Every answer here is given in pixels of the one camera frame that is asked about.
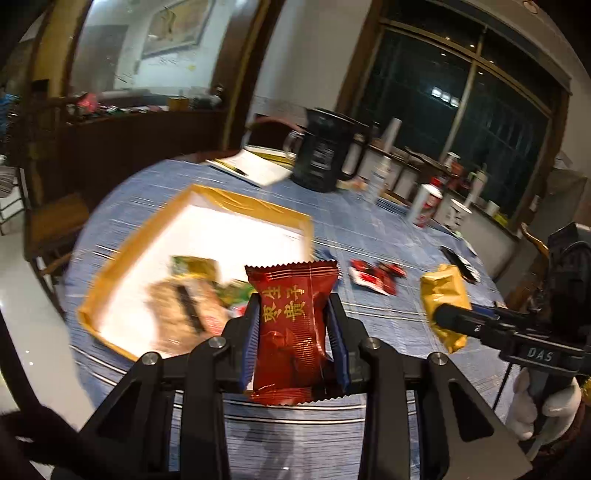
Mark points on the gold rimmed white box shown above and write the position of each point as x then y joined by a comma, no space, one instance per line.
233,229

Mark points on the white notebook with pen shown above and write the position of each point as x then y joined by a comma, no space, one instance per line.
258,166

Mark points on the black electric kettle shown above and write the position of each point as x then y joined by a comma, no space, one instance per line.
324,146

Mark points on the framed wall painting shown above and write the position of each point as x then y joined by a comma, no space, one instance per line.
176,26

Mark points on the black smartphone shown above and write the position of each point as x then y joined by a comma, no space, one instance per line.
467,271

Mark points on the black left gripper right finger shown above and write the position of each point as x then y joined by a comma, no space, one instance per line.
368,365

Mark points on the wooden chair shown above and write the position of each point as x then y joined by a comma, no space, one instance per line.
57,209

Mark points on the white spray bottle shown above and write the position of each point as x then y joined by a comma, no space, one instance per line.
378,179

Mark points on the white gloved right hand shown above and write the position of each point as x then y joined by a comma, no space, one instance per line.
560,408

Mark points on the brown striped snack packet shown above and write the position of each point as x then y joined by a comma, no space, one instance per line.
186,312

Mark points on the white black patterned cup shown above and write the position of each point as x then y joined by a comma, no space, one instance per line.
456,215

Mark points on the blue plaid tablecloth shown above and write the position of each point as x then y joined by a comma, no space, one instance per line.
316,441

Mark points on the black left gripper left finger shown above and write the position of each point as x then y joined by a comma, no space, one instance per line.
214,368

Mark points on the green snack packet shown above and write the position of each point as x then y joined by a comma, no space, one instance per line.
233,294

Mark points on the red gold-lettered snack packet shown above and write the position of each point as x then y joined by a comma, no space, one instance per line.
292,365

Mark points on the dark wooden sideboard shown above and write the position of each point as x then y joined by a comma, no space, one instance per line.
97,150

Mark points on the gold foil snack packet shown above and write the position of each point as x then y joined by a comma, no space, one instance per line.
441,287

